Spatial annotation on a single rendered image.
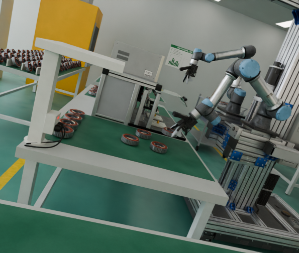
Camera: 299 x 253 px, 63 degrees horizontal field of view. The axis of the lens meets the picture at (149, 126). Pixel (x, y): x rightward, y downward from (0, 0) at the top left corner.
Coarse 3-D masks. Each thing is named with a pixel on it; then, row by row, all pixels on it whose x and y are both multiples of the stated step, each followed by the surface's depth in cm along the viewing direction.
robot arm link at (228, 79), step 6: (228, 72) 172; (228, 78) 172; (234, 78) 172; (222, 84) 174; (228, 84) 173; (216, 90) 176; (222, 90) 174; (216, 96) 175; (222, 96) 176; (216, 102) 176
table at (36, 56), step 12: (0, 48) 285; (0, 60) 252; (12, 60) 257; (24, 60) 280; (36, 60) 318; (12, 72) 253; (24, 72) 254; (60, 72) 325; (72, 72) 361; (36, 84) 471; (0, 96) 337; (12, 120) 271; (24, 120) 274
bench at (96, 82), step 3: (99, 78) 390; (96, 81) 349; (93, 84) 347; (96, 84) 347; (144, 87) 469; (150, 93) 410; (153, 93) 423; (141, 96) 358; (150, 96) 375; (153, 96) 385; (153, 99) 361; (162, 99) 385; (159, 102) 363; (162, 102) 364; (165, 102) 365
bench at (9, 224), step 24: (0, 216) 64; (24, 216) 67; (48, 216) 70; (72, 216) 73; (0, 240) 58; (24, 240) 60; (48, 240) 62; (72, 240) 64; (96, 240) 67; (120, 240) 70; (144, 240) 73; (168, 240) 76; (192, 240) 80
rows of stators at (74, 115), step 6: (66, 114) 151; (72, 114) 156; (78, 114) 161; (84, 114) 164; (60, 120) 137; (66, 120) 143; (72, 120) 144; (78, 120) 150; (66, 126) 132; (72, 126) 137; (54, 132) 123; (60, 132) 123; (66, 132) 125; (72, 132) 128
